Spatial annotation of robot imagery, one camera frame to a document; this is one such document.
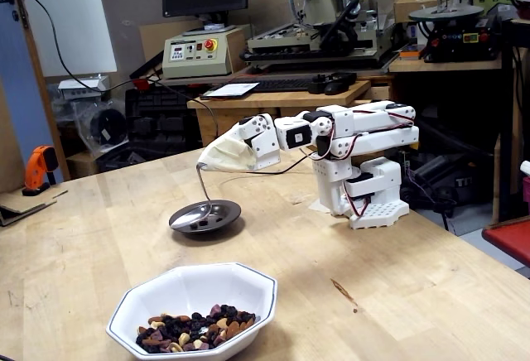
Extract long black cable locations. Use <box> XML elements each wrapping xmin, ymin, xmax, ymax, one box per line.
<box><xmin>0</xmin><ymin>0</ymin><xmax>316</xmax><ymax>176</ymax></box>

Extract black keyboard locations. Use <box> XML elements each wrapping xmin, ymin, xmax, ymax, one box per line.
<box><xmin>243</xmin><ymin>78</ymin><xmax>320</xmax><ymax>92</ymax></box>

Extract nut and dried fruit mix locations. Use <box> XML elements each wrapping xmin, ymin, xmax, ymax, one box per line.
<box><xmin>135</xmin><ymin>303</ymin><xmax>258</xmax><ymax>354</ymax></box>

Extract black plastic case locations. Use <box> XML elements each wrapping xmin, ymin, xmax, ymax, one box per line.
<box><xmin>123</xmin><ymin>85</ymin><xmax>204</xmax><ymax>151</ymax></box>

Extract black desk gadget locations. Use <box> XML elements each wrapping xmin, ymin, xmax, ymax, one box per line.
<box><xmin>308</xmin><ymin>71</ymin><xmax>358</xmax><ymax>95</ymax></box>

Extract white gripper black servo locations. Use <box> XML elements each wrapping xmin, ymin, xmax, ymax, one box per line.
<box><xmin>223</xmin><ymin>113</ymin><xmax>282</xmax><ymax>171</ymax></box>

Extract orange black power tool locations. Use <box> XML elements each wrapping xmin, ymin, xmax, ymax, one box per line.
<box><xmin>21</xmin><ymin>145</ymin><xmax>60</xmax><ymax>196</ymax></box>

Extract wooden workbench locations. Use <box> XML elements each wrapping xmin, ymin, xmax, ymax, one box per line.
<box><xmin>388</xmin><ymin>52</ymin><xmax>523</xmax><ymax>221</ymax></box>

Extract black tool case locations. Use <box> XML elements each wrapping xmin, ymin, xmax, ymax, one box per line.
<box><xmin>397</xmin><ymin>120</ymin><xmax>498</xmax><ymax>221</ymax></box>

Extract small dried fruit portion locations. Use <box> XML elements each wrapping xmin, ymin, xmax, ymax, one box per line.
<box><xmin>189</xmin><ymin>215</ymin><xmax>223</xmax><ymax>229</ymax></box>

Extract black scroll saw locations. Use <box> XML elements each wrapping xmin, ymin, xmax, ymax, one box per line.
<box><xmin>407</xmin><ymin>0</ymin><xmax>504</xmax><ymax>64</ymax></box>

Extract brown cardboard box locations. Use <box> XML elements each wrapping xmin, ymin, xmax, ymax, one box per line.
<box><xmin>393</xmin><ymin>0</ymin><xmax>440</xmax><ymax>25</ymax></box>

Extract beige masking tape wrap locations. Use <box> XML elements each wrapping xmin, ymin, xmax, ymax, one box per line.
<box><xmin>197</xmin><ymin>133</ymin><xmax>258</xmax><ymax>174</ymax></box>

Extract wooden desk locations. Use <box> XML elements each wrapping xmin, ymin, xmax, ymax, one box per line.
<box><xmin>186</xmin><ymin>79</ymin><xmax>394</xmax><ymax>149</ymax></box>

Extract beige tape piece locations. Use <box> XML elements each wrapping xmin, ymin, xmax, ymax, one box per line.
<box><xmin>308</xmin><ymin>195</ymin><xmax>332</xmax><ymax>215</ymax></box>

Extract small white box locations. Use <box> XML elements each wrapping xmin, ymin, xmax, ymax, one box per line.
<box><xmin>57</xmin><ymin>75</ymin><xmax>112</xmax><ymax>99</ymax></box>

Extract white octagonal bowl blue rim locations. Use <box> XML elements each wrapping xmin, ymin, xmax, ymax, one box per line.
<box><xmin>106</xmin><ymin>262</ymin><xmax>277</xmax><ymax>360</ymax></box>

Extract plastic bag with black spool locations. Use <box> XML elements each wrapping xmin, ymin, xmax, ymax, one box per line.
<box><xmin>70</xmin><ymin>98</ymin><xmax>129</xmax><ymax>151</ymax></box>

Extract flat cardboard sheets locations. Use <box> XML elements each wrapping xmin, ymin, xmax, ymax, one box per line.
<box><xmin>0</xmin><ymin>199</ymin><xmax>58</xmax><ymax>228</ymax></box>

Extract dark brown plate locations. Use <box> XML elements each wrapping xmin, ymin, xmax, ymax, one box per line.
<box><xmin>168</xmin><ymin>199</ymin><xmax>243</xmax><ymax>237</ymax></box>

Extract bent metal spoon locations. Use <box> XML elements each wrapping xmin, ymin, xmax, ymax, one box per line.
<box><xmin>169</xmin><ymin>161</ymin><xmax>213</xmax><ymax>231</ymax></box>

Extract beige controller box red button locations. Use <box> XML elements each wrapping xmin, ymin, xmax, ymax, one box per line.
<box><xmin>161</xmin><ymin>25</ymin><xmax>252</xmax><ymax>79</ymax></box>

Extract red padded chair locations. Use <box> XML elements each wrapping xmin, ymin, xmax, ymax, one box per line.
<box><xmin>482</xmin><ymin>215</ymin><xmax>530</xmax><ymax>271</ymax></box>

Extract black computer mouse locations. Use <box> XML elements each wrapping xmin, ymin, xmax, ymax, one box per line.
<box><xmin>324</xmin><ymin>81</ymin><xmax>351</xmax><ymax>96</ymax></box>

